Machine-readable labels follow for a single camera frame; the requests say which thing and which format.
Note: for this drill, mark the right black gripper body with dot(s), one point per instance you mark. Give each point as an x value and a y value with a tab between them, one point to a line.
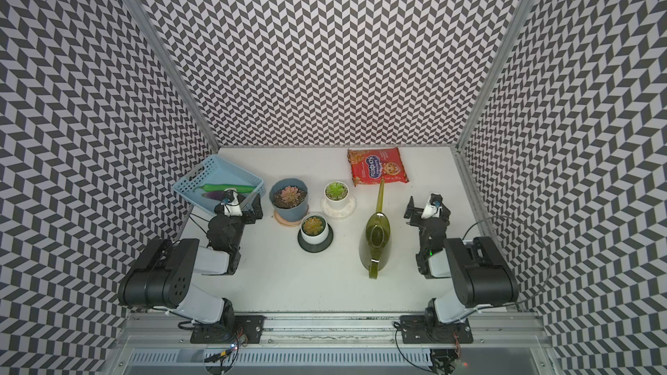
417	221

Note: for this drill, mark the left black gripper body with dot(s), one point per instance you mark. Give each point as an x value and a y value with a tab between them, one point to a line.
239	223

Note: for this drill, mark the green transparent watering can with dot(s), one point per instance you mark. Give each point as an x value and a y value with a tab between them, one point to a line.
375	243

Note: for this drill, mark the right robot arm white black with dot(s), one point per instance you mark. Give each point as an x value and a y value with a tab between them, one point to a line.
480	275

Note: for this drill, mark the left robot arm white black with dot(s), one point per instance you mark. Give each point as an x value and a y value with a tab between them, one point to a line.
161	277

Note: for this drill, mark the blue pot pink succulent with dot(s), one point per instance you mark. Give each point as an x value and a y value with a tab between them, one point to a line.
290	198

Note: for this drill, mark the white pot yellow-green succulent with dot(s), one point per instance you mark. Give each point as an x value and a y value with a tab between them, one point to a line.
314	229

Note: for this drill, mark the white pot green succulent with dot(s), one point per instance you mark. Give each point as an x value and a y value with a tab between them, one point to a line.
336	195

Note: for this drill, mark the round cork coaster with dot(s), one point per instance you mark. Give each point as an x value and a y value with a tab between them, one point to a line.
285	223

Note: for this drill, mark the purple toy eggplant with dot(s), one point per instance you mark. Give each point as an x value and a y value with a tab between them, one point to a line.
218	195

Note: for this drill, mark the green toy chili pepper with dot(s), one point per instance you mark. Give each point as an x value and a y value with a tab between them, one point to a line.
242	189

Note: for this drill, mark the light blue plastic basket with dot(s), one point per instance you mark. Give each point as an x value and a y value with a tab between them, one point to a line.
216	170

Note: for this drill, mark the red cookie snack bag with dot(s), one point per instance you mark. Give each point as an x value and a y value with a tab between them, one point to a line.
374	166

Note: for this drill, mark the white round saucer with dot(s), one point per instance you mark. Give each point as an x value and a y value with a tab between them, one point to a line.
342	214

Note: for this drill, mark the dark round saucer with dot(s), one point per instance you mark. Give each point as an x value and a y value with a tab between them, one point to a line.
306	245

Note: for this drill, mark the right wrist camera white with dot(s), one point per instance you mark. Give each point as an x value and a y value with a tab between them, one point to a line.
433	208

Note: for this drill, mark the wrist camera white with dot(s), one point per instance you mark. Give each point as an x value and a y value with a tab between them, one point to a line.
433	208
230	204

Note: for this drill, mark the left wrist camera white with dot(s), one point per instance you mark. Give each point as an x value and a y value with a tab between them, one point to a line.
230	204

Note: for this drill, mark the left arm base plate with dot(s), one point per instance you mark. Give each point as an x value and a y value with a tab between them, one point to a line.
245	329

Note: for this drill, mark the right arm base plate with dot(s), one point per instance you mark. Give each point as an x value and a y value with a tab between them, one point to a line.
414	329

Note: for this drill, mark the aluminium front rail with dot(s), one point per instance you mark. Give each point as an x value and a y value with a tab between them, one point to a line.
339	330

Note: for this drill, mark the left corner aluminium post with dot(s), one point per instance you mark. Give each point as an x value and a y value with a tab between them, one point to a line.
156	44

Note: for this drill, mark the corner aluminium post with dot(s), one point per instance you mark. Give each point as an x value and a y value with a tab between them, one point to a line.
156	44
507	44

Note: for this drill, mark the right corner aluminium post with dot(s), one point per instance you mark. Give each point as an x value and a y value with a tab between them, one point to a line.
507	44

